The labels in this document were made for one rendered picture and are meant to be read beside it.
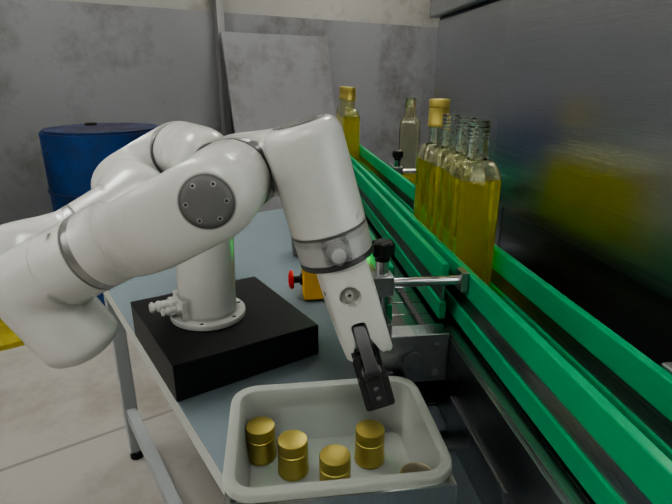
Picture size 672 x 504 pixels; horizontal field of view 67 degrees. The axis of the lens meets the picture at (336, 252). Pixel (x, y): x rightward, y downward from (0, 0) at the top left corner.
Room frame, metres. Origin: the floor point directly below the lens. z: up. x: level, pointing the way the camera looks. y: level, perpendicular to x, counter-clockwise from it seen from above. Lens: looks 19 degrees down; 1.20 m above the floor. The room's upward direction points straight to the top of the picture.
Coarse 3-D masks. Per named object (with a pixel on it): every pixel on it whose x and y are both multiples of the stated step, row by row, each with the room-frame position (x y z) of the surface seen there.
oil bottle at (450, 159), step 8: (456, 152) 0.74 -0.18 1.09; (464, 152) 0.73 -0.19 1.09; (448, 160) 0.74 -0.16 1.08; (456, 160) 0.72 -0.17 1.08; (440, 168) 0.76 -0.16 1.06; (448, 168) 0.73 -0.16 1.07; (440, 176) 0.76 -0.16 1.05; (448, 176) 0.72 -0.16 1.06; (440, 184) 0.76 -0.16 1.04; (448, 184) 0.72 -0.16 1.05; (440, 192) 0.76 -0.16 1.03; (440, 200) 0.75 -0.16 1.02; (440, 208) 0.75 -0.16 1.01; (440, 216) 0.75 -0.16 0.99; (440, 224) 0.74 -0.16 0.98; (440, 232) 0.74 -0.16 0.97
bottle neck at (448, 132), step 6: (444, 114) 0.80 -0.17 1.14; (450, 114) 0.79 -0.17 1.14; (456, 114) 0.79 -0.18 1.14; (444, 120) 0.80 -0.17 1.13; (450, 120) 0.79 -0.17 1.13; (456, 120) 0.79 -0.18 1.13; (444, 126) 0.80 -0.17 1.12; (450, 126) 0.79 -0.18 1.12; (444, 132) 0.79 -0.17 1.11; (450, 132) 0.79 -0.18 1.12; (444, 138) 0.79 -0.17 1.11; (450, 138) 0.79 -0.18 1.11; (444, 144) 0.79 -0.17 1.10; (450, 144) 0.79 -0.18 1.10
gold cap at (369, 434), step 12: (372, 420) 0.49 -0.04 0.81; (360, 432) 0.47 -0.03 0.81; (372, 432) 0.47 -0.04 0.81; (384, 432) 0.48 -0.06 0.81; (360, 444) 0.47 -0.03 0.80; (372, 444) 0.46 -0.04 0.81; (360, 456) 0.47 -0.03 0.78; (372, 456) 0.46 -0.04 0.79; (384, 456) 0.48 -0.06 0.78; (372, 468) 0.46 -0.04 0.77
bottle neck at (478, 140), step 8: (472, 120) 0.68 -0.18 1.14; (480, 120) 0.70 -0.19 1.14; (488, 120) 0.68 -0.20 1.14; (472, 128) 0.68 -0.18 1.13; (480, 128) 0.67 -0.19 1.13; (488, 128) 0.68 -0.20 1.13; (472, 136) 0.68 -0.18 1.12; (480, 136) 0.67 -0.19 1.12; (488, 136) 0.68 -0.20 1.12; (472, 144) 0.68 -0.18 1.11; (480, 144) 0.67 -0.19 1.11; (488, 144) 0.68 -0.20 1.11; (472, 152) 0.68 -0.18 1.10; (480, 152) 0.67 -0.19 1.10
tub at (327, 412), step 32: (288, 384) 0.53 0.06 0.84; (320, 384) 0.53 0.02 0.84; (352, 384) 0.53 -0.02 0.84; (256, 416) 0.51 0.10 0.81; (288, 416) 0.52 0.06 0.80; (320, 416) 0.52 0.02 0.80; (352, 416) 0.53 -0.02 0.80; (384, 416) 0.53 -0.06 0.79; (416, 416) 0.48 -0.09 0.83; (320, 448) 0.50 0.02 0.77; (352, 448) 0.50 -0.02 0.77; (384, 448) 0.50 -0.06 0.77; (416, 448) 0.47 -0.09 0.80; (224, 480) 0.37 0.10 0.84; (256, 480) 0.45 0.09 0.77; (352, 480) 0.37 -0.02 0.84; (384, 480) 0.37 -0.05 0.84; (416, 480) 0.37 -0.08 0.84
